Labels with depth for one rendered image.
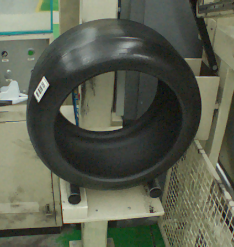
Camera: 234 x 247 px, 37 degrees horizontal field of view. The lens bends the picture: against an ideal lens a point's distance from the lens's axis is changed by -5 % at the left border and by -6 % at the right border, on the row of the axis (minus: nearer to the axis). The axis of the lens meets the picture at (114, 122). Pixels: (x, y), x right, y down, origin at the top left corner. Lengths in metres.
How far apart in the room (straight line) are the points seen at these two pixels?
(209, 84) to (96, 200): 0.63
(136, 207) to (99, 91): 0.46
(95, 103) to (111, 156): 0.22
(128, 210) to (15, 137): 0.75
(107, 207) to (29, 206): 0.86
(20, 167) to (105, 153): 0.65
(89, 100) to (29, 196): 0.82
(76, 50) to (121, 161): 0.54
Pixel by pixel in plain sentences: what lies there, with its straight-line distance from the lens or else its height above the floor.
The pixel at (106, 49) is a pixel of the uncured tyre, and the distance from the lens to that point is 0.99.
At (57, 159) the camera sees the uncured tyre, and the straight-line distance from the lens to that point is 1.13.
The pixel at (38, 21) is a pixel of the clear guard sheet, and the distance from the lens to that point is 1.62.
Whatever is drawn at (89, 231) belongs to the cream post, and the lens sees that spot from 1.93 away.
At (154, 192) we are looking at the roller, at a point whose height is 0.91.
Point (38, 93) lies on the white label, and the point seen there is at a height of 1.29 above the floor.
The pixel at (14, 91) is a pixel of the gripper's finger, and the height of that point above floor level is 1.26.
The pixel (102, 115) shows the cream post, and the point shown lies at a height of 1.00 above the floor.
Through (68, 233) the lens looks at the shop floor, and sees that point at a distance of 2.34.
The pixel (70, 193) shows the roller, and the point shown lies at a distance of 1.24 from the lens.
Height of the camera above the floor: 1.76
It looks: 31 degrees down
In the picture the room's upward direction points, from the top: 3 degrees clockwise
